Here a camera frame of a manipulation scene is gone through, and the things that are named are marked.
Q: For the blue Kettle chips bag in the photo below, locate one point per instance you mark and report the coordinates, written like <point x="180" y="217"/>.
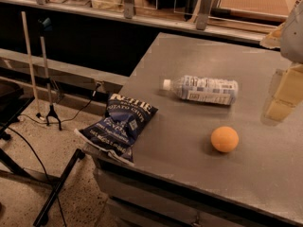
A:
<point x="117" y="131"/>

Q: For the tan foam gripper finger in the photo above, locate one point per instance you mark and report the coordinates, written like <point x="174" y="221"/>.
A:
<point x="287" y="94"/>
<point x="272" y="40"/>

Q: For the orange fruit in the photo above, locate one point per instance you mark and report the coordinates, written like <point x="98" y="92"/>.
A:
<point x="224" y="139"/>

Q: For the black tripod stand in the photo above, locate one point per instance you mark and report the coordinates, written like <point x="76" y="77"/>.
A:
<point x="44" y="26"/>

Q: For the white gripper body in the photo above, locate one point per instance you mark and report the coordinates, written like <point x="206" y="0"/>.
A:
<point x="294" y="37"/>

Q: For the long wooden bench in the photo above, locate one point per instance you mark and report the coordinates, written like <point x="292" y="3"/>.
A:
<point x="66" y="79"/>

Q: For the grey table drawer unit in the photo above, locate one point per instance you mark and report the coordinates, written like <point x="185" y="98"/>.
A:
<point x="138" y="199"/>

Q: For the clear plastic water bottle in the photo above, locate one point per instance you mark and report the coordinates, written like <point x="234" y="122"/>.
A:
<point x="206" y="90"/>

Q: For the white pole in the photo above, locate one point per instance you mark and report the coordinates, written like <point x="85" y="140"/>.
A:
<point x="31" y="68"/>

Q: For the black metal frame legs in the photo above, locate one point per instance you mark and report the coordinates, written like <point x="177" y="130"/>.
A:
<point x="53" y="155"/>

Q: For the metal shelf rail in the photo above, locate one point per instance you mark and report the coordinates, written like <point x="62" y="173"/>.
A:
<point x="196" y="15"/>

